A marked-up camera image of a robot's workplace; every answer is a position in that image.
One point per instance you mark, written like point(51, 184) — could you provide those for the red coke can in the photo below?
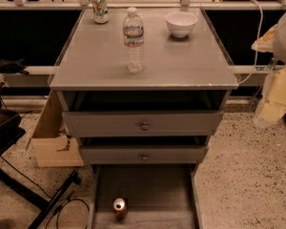
point(120, 208)

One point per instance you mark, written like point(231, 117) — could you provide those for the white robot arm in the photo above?
point(272, 106)

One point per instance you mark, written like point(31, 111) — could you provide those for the grey top drawer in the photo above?
point(144, 113)

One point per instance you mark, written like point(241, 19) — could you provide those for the grey drawer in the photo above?
point(158, 196)
point(144, 113)
point(143, 149)

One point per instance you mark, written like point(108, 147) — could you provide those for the grey drawer cabinet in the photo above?
point(96, 58)

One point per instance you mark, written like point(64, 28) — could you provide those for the grey middle drawer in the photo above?
point(143, 149)

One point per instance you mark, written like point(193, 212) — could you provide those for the grey bottom drawer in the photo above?
point(158, 196)

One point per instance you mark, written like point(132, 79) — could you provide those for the green white soda can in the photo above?
point(100, 11)

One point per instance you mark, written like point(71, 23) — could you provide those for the clear plastic water bottle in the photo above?
point(133, 34)

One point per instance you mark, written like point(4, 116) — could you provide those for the white ceramic bowl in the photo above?
point(180, 23)

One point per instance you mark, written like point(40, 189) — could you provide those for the cardboard box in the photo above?
point(52, 146)

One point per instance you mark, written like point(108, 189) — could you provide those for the black chair base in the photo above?
point(10, 133)

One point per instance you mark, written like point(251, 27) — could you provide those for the black bag on rail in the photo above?
point(12, 66)

